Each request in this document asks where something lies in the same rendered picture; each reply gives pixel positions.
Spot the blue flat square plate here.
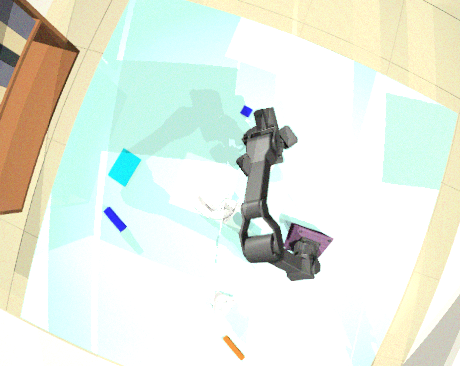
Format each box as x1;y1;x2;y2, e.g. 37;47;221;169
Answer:
240;106;253;118

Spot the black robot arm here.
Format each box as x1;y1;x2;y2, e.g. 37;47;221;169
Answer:
239;107;321;281

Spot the small blue block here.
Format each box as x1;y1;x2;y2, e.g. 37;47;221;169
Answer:
103;207;127;231

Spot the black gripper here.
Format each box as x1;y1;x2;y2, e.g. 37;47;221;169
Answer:
236;125;298;177

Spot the orange flat bar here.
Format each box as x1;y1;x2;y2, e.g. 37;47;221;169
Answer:
223;336;245;361

